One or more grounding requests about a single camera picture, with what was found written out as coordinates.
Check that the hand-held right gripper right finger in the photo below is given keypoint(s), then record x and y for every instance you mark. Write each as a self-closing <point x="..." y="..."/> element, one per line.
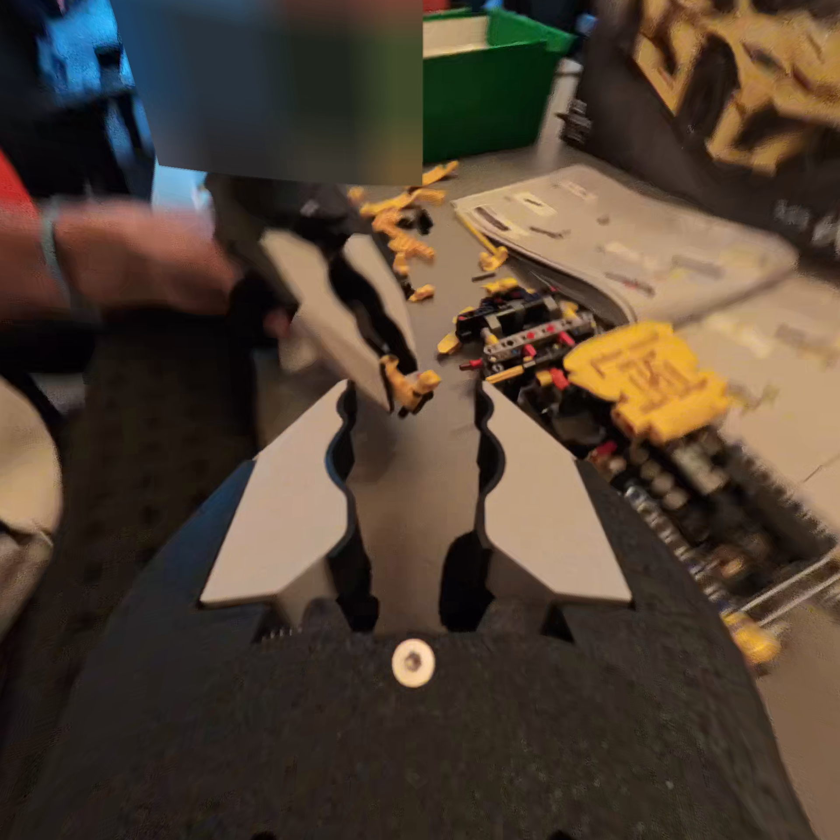
<point x="551" y="525"/>

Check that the grey wristband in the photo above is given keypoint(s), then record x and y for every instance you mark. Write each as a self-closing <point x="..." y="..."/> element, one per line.
<point x="52" y="256"/>

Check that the open instruction booklet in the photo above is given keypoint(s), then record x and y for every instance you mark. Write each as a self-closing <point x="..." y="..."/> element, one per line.
<point x="656" y="243"/>

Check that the person's left forearm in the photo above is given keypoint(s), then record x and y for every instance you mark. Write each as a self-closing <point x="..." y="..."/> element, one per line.
<point x="23" y="262"/>

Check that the green plastic bin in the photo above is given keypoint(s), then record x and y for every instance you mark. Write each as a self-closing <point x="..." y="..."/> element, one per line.
<point x="485" y="105"/>

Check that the small yellow black brick assembly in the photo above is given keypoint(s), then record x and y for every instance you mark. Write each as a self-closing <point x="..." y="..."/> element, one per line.
<point x="410" y="387"/>

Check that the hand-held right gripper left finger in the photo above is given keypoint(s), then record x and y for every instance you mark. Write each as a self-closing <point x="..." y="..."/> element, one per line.
<point x="275" y="525"/>

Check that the yellow curved fender brick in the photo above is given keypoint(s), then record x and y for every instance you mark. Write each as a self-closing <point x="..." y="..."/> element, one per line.
<point x="493" y="258"/>

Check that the dark toy car box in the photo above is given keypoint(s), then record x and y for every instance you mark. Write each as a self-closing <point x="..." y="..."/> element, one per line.
<point x="754" y="98"/>

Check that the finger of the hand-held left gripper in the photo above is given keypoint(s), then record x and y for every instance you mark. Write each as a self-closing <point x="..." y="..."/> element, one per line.
<point x="377" y="282"/>
<point x="308" y="282"/>

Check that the grey desk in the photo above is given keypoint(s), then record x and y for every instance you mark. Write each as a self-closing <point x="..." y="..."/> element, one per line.
<point x="807" y="735"/>

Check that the pile of yellow brick pieces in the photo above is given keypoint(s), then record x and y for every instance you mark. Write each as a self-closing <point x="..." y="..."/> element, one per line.
<point x="407" y="246"/>

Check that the yellow black brick car model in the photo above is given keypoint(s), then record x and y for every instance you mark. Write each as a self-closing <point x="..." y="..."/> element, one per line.
<point x="649" y="380"/>

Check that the long yellow rod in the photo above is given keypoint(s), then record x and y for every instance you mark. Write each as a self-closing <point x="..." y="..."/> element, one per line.
<point x="476" y="229"/>

